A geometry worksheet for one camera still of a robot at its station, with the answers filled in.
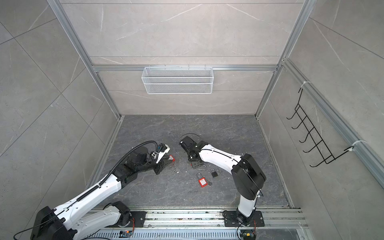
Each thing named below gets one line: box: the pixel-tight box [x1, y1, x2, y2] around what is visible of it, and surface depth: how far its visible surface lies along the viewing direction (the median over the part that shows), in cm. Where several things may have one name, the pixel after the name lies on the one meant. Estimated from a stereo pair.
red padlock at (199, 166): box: [191, 162, 207, 171], surface depth 80 cm
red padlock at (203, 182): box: [198, 177, 208, 188], surface depth 86 cm
